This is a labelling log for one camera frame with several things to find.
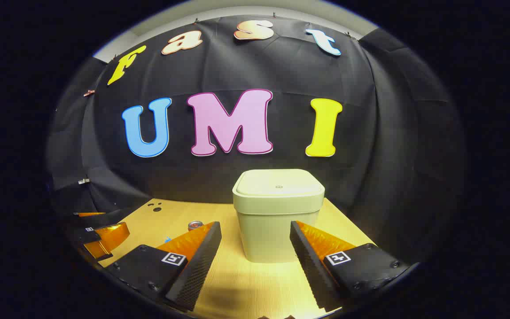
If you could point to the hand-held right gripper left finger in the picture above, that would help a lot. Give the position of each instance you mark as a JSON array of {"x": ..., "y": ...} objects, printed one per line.
[{"x": 197, "y": 270}]

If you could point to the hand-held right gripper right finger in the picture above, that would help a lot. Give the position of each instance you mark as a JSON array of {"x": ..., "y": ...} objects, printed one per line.
[{"x": 312, "y": 270}]

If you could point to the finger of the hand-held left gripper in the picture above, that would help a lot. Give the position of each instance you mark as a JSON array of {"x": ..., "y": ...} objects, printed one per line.
[
  {"x": 99, "y": 220},
  {"x": 108, "y": 237}
]

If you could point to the red pop can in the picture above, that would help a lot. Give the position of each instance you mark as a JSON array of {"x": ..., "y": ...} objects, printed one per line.
[{"x": 195, "y": 225}]

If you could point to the pale green desktop garbage bin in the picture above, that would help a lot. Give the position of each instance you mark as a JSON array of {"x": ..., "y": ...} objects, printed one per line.
[{"x": 277, "y": 208}]

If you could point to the wooden desktop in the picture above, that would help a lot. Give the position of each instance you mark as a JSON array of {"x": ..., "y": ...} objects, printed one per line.
[{"x": 237, "y": 288}]

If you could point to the small copper clip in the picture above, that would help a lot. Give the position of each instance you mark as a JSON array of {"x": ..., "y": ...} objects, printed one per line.
[{"x": 88, "y": 92}]

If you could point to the black backdrop cloth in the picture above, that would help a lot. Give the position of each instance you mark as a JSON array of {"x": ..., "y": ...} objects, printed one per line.
[{"x": 281, "y": 71}]

